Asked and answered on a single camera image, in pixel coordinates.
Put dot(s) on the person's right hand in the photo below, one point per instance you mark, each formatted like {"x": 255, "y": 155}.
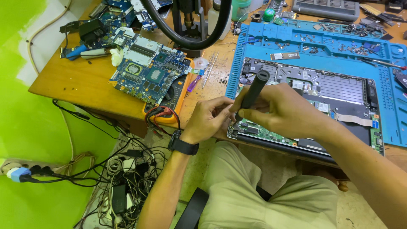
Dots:
{"x": 286, "y": 111}

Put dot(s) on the person's left hand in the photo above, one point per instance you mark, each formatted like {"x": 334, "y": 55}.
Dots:
{"x": 203, "y": 121}

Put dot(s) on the black electric screwdriver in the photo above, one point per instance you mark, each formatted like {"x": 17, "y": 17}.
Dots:
{"x": 256, "y": 87}

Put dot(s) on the black wristwatch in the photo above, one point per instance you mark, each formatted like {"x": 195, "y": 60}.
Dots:
{"x": 184, "y": 147}

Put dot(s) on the orange multimeter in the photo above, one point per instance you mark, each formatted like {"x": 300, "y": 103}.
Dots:
{"x": 173, "y": 101}

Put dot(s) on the red and black probe leads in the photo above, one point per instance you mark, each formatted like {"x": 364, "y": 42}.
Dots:
{"x": 163, "y": 112}

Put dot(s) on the metal tweezers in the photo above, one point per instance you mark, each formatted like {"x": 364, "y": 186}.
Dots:
{"x": 210, "y": 71}

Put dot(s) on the opened laptop base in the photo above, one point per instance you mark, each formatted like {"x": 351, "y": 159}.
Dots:
{"x": 337, "y": 92}

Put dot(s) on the narrow memory stick board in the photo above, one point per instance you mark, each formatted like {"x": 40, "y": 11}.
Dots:
{"x": 284, "y": 56}

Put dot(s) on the clear tape roll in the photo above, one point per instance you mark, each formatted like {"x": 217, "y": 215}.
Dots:
{"x": 201, "y": 63}

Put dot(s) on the blue laptop motherboard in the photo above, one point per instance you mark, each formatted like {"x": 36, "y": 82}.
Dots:
{"x": 149, "y": 73}

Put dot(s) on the blue silicone repair mat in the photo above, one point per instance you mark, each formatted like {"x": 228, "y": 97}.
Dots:
{"x": 318, "y": 44}

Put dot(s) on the person's beige shorts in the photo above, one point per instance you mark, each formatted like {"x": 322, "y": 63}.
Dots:
{"x": 254, "y": 197}

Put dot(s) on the scatter of screws and parts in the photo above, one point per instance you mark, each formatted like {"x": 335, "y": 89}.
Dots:
{"x": 356, "y": 47}

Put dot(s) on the small green round tin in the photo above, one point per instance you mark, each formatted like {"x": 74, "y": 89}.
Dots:
{"x": 269, "y": 14}

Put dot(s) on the black microscope stand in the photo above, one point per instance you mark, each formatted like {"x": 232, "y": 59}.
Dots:
{"x": 187, "y": 22}

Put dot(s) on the white plastic bottle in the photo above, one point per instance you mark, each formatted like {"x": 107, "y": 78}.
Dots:
{"x": 212, "y": 19}

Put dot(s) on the red tipped thin tool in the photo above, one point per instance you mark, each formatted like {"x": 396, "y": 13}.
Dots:
{"x": 381, "y": 63}

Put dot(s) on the grey keyboard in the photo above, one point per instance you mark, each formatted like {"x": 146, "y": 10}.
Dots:
{"x": 324, "y": 9}

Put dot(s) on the green plastic container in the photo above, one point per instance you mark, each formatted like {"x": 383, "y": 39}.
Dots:
{"x": 240, "y": 9}

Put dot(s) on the white cylindrical battery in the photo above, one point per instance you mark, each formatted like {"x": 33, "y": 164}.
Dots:
{"x": 95, "y": 53}

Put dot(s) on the heap of blue circuit boards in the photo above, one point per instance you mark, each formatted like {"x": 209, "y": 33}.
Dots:
{"x": 117, "y": 19}

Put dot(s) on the heap of black parts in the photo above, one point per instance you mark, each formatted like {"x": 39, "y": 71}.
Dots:
{"x": 384, "y": 12}

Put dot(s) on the black power adapter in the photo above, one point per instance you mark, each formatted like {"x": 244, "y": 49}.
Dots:
{"x": 92, "y": 31}

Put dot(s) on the blue cylindrical battery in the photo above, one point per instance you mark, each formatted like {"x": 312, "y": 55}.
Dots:
{"x": 76, "y": 52}

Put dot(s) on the white power strip with plugs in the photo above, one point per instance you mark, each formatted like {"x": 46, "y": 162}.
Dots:
{"x": 22, "y": 171}

